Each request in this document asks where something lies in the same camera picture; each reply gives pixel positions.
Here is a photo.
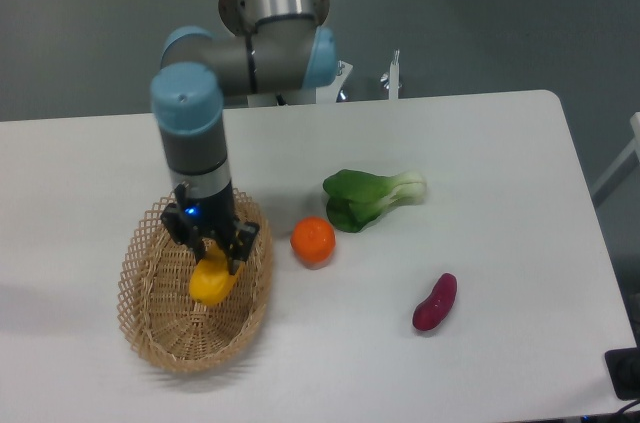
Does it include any woven wicker basket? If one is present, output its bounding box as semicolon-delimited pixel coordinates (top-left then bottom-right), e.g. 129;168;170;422
117;191;273;373

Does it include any yellow mango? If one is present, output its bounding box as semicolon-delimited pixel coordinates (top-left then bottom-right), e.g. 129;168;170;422
188;241;245;307

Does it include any purple sweet potato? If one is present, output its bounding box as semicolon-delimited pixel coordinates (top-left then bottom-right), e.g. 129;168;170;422
412;273;458;332

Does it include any orange fruit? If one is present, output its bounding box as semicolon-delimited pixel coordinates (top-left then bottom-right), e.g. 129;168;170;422
290;216;336;266

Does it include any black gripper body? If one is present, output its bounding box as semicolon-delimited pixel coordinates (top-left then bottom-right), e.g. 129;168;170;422
174;183;236;244

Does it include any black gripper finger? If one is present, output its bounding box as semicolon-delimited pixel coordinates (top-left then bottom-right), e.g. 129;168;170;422
161;203;206;261
217;219;260;274

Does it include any green bok choy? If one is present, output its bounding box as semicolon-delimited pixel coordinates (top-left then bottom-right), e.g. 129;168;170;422
322;169;427;233

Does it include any black device at edge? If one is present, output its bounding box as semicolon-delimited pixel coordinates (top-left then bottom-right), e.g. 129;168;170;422
604;347;639;401

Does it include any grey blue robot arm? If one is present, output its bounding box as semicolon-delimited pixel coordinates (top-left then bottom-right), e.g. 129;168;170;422
150;0;338;274

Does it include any white frame at right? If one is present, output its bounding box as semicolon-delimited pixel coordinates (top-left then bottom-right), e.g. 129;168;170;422
590;112;639;208

